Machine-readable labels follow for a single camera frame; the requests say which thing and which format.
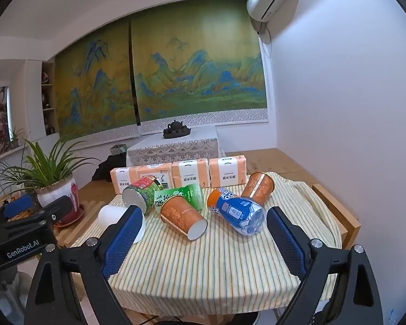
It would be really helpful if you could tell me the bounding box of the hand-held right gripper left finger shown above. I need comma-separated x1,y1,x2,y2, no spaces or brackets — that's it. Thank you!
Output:
25,205,145,325

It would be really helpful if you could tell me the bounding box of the striped yellow tablecloth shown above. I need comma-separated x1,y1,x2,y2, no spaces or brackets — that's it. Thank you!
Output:
69,172,342,314

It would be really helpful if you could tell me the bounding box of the black bag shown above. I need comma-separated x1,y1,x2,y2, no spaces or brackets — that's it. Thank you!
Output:
91,154,128,182

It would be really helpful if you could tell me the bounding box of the wooden wall shelf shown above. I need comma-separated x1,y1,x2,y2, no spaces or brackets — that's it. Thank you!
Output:
40,60,58,137

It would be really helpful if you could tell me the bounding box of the dark tea tray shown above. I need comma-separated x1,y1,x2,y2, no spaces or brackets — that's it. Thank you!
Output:
163,127,192,139

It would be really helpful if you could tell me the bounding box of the white plastic cup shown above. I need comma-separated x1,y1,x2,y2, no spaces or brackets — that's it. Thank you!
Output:
98,205,146,244

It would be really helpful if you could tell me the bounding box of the orange tissue pack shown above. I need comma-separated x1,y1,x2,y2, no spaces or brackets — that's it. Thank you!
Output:
172,159,211,189
209,155,248,187
132,162,174,190
110,167,139,194

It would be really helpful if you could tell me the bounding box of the potted green plant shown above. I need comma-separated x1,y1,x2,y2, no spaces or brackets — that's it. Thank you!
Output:
0,135,101,226

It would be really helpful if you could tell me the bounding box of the green and red noodle cup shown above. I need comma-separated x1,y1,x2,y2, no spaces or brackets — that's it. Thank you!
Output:
122,175,165,216

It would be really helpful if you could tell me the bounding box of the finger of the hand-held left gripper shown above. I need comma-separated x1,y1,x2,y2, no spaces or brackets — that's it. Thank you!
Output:
0,195,74,235
0,194,33,232

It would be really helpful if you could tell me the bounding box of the blue bottle with orange cap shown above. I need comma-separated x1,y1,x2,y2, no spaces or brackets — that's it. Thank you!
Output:
207,187,267,237

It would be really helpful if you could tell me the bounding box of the wide landscape painting curtain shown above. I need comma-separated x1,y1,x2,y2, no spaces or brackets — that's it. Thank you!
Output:
131,0,269,135

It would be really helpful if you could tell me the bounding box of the orange patterned paper cup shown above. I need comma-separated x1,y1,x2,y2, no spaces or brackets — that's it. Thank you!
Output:
241,172,275,207
160,196,208,241

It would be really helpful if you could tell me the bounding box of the narrow landscape painting curtain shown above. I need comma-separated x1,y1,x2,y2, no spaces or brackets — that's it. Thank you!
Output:
54,18,140,141

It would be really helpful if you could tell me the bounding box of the small table with lace cloth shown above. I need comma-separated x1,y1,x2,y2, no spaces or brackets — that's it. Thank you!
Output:
126,126,226,168

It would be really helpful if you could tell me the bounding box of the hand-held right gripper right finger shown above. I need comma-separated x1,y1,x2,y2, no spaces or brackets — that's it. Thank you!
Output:
266,206,385,325

